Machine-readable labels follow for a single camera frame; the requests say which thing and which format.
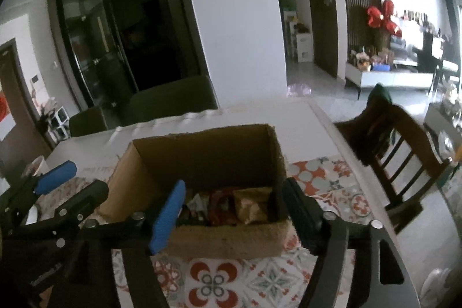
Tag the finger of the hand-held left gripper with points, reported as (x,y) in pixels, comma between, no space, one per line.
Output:
(56,178)
(88,194)

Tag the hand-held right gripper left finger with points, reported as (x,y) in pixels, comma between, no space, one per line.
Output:
(168,217)

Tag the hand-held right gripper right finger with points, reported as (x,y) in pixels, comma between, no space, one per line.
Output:
(299,217)

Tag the silver snack wrapper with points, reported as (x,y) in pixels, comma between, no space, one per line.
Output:
(197,203)

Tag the golden brown snack packet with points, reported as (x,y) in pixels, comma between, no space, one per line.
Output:
(252,207)

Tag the red snack packet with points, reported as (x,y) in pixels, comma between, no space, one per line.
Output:
(222,208)

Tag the brown cardboard box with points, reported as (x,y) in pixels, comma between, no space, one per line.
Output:
(223,239)

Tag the white cube shelf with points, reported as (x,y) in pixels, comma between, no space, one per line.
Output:
(59,120)

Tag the dark upholstered chair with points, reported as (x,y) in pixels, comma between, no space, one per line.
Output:
(92,120)
(169,98)

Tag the patterned floral tablecloth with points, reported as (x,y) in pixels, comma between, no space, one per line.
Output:
(216,282)

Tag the brown wooden door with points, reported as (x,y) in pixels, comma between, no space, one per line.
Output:
(21,95)

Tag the clear plastic bag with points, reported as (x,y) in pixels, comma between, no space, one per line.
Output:
(299,90)

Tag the brown wooden chair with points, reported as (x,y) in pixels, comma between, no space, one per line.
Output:
(408,134)

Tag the green cloth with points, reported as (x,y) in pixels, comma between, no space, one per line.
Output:
(380,93)

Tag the black glass sliding door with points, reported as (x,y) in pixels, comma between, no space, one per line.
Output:
(108,23)

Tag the white low cabinet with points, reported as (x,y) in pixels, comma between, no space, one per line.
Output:
(389,79)

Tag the grey side table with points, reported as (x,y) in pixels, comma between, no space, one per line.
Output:
(440,127)

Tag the white storage cabinet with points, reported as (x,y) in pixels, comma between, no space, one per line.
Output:
(303,48)

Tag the blue box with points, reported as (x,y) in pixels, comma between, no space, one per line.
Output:
(381,67)

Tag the dark interior door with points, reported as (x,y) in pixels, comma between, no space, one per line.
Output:
(321,23)

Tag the red flower decoration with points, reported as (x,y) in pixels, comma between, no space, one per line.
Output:
(375,17)

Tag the red wall picture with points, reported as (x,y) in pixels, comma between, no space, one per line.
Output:
(4,109)

